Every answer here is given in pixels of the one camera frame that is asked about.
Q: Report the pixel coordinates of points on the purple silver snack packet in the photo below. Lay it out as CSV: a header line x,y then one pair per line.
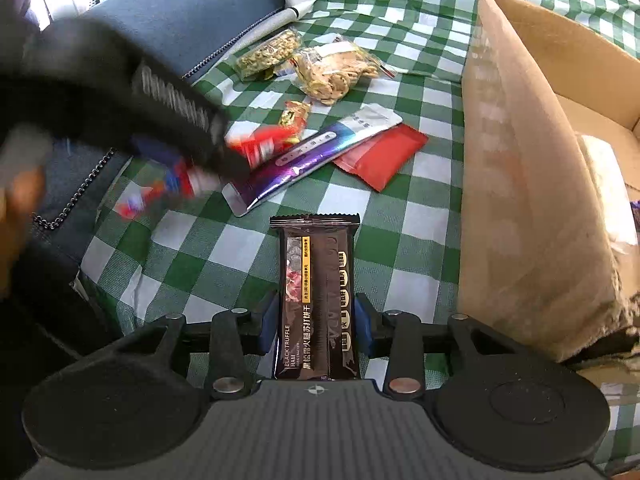
x,y
300,160

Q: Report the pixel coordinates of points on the green white checked cloth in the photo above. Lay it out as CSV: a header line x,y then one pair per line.
x,y
410,240

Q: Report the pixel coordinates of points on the white packing paper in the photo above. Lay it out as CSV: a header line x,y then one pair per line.
x,y
600,175

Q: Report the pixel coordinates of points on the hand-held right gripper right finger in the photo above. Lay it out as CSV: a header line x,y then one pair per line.
x,y
366,327

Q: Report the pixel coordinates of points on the plain red snack packet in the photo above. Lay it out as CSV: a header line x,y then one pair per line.
x,y
390,155

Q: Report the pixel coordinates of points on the puffed grain cake packet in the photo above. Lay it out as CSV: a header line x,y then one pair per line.
x,y
265,52

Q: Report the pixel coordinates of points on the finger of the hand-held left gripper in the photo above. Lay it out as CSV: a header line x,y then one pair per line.
x,y
227,162

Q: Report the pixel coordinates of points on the beige cracker snack bag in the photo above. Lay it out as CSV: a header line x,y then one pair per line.
x,y
330,72

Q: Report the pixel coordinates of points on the person's left hand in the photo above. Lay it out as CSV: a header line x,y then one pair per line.
x,y
15,225

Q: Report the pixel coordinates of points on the black cracker packet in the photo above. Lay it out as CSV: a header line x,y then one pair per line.
x,y
320,285

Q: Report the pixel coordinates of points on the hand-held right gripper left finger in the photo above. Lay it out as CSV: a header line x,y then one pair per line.
x,y
267,322

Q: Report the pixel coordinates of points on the cardboard box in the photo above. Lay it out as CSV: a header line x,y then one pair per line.
x,y
510,160

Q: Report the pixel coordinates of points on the red blue snack packet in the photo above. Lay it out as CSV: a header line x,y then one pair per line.
x,y
260,147

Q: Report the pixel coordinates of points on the blue zippered cushion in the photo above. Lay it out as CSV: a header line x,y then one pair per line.
x,y
190,10
65,200

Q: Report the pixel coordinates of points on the red gold candy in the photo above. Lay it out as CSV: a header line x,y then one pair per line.
x,y
295,112

